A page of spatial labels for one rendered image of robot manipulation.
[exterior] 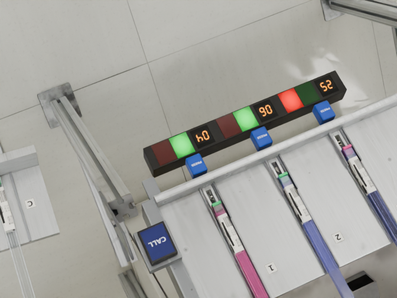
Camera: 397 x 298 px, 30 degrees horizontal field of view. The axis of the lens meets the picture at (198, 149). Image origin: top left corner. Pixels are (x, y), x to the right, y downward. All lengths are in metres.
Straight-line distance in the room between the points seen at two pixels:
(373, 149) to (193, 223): 0.30
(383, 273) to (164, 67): 0.72
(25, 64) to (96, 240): 0.48
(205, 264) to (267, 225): 0.11
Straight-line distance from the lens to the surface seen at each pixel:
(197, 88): 1.84
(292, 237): 1.09
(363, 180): 1.13
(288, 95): 1.19
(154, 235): 1.03
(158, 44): 1.78
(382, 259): 1.44
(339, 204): 1.12
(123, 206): 1.17
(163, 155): 1.13
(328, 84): 1.21
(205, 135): 1.15
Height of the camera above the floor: 1.69
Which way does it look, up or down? 64 degrees down
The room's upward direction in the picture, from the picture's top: 133 degrees clockwise
